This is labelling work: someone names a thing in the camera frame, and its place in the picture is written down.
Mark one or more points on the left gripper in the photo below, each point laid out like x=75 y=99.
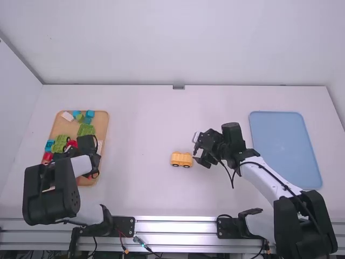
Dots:
x=86 y=147

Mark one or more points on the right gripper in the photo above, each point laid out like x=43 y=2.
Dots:
x=211 y=147

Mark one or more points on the yellow toy car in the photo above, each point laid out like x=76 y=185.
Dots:
x=182 y=159

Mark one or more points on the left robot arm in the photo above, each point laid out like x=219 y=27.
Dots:
x=48 y=194

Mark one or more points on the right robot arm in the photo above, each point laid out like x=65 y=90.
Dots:
x=269 y=178

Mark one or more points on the green toy brick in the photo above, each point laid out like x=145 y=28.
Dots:
x=79 y=117
x=86 y=130

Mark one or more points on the tan tray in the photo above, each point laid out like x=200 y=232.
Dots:
x=102 y=126

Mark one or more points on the green toy car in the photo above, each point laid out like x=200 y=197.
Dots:
x=60 y=143

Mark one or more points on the blue toy brick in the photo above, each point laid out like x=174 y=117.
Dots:
x=89 y=115
x=49 y=146
x=76 y=113

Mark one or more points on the white toy brick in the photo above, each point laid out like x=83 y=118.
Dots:
x=67 y=116

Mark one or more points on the silver rails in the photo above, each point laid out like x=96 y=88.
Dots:
x=175 y=232

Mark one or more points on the blue mat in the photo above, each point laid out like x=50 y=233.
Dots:
x=283 y=148

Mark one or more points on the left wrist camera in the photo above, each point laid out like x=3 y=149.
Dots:
x=100 y=147

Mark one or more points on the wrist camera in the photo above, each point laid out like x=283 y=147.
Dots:
x=195 y=137
x=100 y=147

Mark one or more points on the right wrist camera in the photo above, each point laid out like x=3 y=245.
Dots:
x=195 y=137

